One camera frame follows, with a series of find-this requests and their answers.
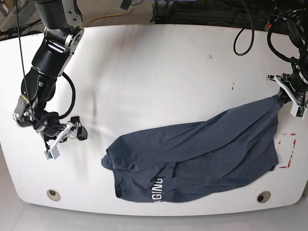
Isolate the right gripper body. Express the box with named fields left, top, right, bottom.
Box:
left=39, top=121, right=81, bottom=149

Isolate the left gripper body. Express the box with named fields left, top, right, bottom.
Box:
left=266, top=73, right=308, bottom=107

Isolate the dark blue T-shirt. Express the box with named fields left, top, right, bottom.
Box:
left=101, top=95, right=283, bottom=203

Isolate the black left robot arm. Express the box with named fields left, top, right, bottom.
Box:
left=267, top=0, right=308, bottom=109

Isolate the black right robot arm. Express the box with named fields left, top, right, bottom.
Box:
left=13, top=0, right=88, bottom=142

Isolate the red tape rectangle marking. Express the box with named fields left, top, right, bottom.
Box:
left=276, top=133, right=297, bottom=169

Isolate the left table grommet hole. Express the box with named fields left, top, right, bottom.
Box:
left=47, top=189, right=61, bottom=202

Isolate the table grommet hole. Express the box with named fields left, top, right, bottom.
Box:
left=257, top=191, right=271, bottom=204
left=47, top=189, right=61, bottom=202

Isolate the black power strip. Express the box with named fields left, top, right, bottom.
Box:
left=264, top=15, right=279, bottom=31

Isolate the right table grommet hole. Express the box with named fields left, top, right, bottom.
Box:
left=257, top=191, right=271, bottom=204

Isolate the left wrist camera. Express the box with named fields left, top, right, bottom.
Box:
left=290, top=103, right=308, bottom=119

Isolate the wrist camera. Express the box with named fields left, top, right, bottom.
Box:
left=290, top=103, right=308, bottom=119
left=44, top=147, right=60, bottom=160

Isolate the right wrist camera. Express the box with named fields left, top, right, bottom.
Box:
left=44, top=147, right=60, bottom=160

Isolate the yellow cable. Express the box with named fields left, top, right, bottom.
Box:
left=81, top=9, right=127, bottom=27

